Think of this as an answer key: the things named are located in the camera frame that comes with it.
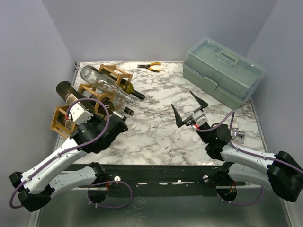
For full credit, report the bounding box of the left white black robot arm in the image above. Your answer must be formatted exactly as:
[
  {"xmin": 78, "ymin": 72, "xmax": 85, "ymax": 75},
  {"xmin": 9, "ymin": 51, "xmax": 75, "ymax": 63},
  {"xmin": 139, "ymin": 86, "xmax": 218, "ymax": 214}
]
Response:
[{"xmin": 9, "ymin": 116, "xmax": 128, "ymax": 212}]

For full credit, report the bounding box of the clear square liquor bottle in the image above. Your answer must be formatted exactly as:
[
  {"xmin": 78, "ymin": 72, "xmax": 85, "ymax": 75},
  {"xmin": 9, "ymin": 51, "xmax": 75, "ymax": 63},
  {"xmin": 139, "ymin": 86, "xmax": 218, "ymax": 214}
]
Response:
[{"xmin": 124, "ymin": 107, "xmax": 134, "ymax": 116}]

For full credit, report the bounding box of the white plastic pipe fitting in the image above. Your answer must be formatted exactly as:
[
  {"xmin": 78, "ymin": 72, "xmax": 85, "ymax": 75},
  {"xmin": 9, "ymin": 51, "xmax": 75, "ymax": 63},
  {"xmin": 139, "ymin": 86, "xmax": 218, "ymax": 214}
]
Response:
[{"xmin": 232, "ymin": 117, "xmax": 239, "ymax": 128}]

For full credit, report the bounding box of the wooden wine rack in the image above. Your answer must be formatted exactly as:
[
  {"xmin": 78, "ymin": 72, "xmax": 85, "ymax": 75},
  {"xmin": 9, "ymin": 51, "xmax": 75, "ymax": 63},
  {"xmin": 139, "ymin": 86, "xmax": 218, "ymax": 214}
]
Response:
[{"xmin": 51, "ymin": 65, "xmax": 134, "ymax": 139}]

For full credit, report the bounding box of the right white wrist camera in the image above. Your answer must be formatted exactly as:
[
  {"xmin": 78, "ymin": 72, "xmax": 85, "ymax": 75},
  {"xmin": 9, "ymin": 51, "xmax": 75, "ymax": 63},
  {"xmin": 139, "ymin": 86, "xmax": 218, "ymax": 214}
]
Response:
[{"xmin": 191, "ymin": 110, "xmax": 208, "ymax": 128}]

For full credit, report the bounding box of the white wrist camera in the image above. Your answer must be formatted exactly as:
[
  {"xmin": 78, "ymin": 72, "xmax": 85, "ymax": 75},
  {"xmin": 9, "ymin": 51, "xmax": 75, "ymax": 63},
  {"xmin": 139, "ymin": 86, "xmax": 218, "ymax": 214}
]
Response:
[
  {"xmin": 65, "ymin": 103, "xmax": 93, "ymax": 125},
  {"xmin": 191, "ymin": 110, "xmax": 208, "ymax": 128}
]

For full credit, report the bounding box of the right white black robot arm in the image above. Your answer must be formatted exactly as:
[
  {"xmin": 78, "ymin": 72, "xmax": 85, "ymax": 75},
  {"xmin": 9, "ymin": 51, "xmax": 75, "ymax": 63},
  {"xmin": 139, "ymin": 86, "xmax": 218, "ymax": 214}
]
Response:
[{"xmin": 172, "ymin": 95, "xmax": 303, "ymax": 202}]

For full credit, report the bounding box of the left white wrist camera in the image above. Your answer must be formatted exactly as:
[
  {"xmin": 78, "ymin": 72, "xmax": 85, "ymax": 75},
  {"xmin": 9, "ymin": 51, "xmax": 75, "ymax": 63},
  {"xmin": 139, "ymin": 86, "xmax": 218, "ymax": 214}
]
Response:
[{"xmin": 65, "ymin": 103, "xmax": 93, "ymax": 125}]

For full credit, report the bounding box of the metal faucet valve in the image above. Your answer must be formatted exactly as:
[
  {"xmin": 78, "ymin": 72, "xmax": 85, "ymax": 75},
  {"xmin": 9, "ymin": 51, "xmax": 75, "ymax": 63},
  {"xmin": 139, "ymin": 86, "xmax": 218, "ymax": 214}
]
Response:
[{"xmin": 231, "ymin": 128, "xmax": 245, "ymax": 144}]

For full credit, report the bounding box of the clear glass bottle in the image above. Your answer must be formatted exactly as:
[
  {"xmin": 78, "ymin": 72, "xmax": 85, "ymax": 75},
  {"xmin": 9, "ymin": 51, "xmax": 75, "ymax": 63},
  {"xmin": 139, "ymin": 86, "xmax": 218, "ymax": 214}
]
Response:
[{"xmin": 80, "ymin": 65, "xmax": 135, "ymax": 104}]

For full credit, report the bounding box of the black mounting rail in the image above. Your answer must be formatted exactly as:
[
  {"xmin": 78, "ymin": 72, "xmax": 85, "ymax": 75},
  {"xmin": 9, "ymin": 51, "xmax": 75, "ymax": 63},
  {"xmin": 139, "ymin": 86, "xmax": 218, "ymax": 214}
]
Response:
[{"xmin": 71, "ymin": 163, "xmax": 247, "ymax": 198}]

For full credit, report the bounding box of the green plastic toolbox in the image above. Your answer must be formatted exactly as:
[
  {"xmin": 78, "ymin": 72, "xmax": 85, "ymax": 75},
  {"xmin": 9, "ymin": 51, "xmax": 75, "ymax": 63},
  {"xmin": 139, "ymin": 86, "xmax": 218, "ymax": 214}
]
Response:
[{"xmin": 183, "ymin": 37, "xmax": 266, "ymax": 110}]

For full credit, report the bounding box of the dark green wine bottle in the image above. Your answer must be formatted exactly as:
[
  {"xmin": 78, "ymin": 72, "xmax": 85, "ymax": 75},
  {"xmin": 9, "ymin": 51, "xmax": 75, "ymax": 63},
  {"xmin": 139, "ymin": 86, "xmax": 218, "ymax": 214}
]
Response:
[
  {"xmin": 118, "ymin": 78, "xmax": 145, "ymax": 100},
  {"xmin": 112, "ymin": 110, "xmax": 127, "ymax": 122}
]

